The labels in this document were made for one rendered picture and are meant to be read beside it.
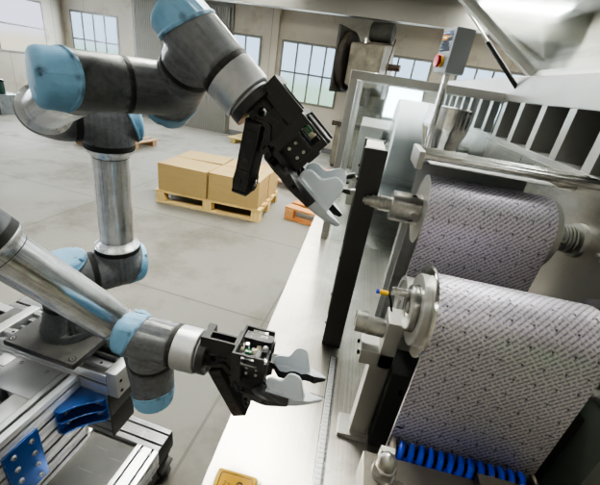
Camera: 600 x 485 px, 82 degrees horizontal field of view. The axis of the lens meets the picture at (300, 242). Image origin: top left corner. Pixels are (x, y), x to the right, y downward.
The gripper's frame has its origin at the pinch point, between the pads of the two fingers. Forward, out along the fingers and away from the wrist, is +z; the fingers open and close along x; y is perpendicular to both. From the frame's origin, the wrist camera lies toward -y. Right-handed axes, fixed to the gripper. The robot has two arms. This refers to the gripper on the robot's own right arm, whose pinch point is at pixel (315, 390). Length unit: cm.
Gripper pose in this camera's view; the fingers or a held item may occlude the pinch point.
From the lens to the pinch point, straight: 63.1
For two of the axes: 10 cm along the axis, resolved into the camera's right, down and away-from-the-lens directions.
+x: 1.8, -4.1, 9.0
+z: 9.7, 2.1, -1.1
